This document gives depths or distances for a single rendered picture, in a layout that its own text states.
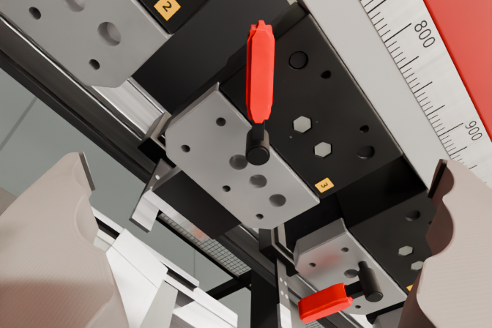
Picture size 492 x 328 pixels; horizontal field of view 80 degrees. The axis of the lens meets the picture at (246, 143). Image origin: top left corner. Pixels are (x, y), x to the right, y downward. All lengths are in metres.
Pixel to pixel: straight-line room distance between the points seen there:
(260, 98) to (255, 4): 0.58
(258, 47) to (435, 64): 0.14
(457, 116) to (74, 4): 0.31
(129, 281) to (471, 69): 0.41
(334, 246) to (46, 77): 0.54
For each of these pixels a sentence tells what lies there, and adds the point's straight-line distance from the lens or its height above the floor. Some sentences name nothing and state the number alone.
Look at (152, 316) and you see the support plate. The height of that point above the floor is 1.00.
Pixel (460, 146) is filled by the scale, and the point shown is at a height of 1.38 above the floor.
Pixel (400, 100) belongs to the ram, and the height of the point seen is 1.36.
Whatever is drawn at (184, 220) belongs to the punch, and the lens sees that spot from 0.39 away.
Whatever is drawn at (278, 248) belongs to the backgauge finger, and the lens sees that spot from 0.72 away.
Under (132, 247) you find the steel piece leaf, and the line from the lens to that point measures 0.44.
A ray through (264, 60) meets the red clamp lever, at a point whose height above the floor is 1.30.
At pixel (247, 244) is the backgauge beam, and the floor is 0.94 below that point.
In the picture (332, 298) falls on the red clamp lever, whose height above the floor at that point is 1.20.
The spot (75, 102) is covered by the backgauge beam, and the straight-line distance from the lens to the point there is 0.63.
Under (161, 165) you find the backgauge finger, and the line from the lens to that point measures 0.55.
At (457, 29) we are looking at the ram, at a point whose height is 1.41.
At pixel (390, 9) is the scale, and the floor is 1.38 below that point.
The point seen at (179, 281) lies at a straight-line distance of 0.49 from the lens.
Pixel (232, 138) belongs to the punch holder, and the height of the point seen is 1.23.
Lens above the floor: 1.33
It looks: 21 degrees down
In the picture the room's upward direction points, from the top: 55 degrees clockwise
